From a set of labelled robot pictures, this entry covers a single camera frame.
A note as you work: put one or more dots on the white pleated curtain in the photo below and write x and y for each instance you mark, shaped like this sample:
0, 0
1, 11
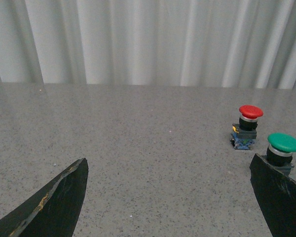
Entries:
212, 43

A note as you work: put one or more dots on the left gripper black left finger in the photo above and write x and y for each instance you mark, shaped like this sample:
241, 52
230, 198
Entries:
53, 211

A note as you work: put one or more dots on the red push button switch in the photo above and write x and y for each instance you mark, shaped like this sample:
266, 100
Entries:
244, 133

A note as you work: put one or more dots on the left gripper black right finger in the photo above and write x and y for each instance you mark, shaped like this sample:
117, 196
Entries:
276, 195

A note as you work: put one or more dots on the green push button switch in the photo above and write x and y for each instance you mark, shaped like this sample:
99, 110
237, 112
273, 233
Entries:
279, 154

